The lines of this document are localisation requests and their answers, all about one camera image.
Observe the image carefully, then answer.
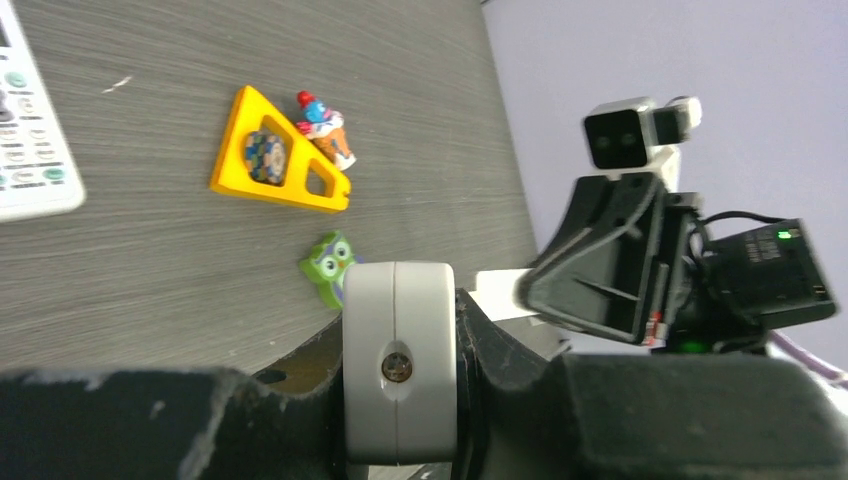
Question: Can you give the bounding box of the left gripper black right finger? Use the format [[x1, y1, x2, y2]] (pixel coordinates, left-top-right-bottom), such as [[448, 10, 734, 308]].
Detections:
[[453, 291, 847, 479]]

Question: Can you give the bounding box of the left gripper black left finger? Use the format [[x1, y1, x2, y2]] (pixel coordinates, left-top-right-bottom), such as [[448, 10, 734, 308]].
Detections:
[[1, 321, 345, 479]]

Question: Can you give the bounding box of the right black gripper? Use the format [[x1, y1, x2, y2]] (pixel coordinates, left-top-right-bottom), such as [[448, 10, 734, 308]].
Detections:
[[515, 173, 702, 345]]

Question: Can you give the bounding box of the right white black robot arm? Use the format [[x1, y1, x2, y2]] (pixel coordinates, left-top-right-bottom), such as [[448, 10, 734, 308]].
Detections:
[[514, 173, 837, 354]]

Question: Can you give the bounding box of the green monster toy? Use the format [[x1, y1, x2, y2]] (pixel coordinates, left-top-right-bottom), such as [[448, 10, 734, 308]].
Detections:
[[298, 230, 364, 310]]

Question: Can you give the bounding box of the yellow triangular toy block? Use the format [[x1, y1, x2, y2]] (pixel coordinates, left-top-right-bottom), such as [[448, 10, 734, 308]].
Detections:
[[209, 85, 352, 213]]

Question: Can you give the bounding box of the small red blue figurine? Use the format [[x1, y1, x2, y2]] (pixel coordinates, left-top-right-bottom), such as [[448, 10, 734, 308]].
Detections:
[[296, 90, 357, 171]]

